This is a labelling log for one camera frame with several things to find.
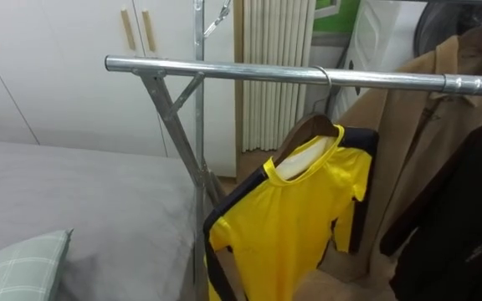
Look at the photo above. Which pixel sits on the tan coat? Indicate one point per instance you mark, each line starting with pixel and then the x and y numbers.
pixel 416 138

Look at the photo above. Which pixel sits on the white appliance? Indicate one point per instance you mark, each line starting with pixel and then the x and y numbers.
pixel 375 37

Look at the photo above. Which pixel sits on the silver metal clothes rack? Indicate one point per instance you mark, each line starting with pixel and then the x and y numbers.
pixel 266 74

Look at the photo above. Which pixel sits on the black garment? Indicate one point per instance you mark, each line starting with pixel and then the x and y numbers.
pixel 454 226

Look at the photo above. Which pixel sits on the green wall poster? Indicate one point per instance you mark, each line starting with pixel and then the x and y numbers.
pixel 336 14

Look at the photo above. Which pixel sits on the brown wooden clothes hanger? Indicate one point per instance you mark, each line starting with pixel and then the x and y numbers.
pixel 312 125

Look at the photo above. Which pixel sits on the yellow shirt with black trim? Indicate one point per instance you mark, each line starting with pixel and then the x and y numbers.
pixel 287 217

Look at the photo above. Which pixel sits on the white ribbed radiator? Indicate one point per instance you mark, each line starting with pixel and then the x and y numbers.
pixel 274 42

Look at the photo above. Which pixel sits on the grey bed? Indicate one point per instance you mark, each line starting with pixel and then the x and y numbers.
pixel 98 200

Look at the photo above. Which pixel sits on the green checked pillow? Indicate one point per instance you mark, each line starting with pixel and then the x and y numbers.
pixel 19 267

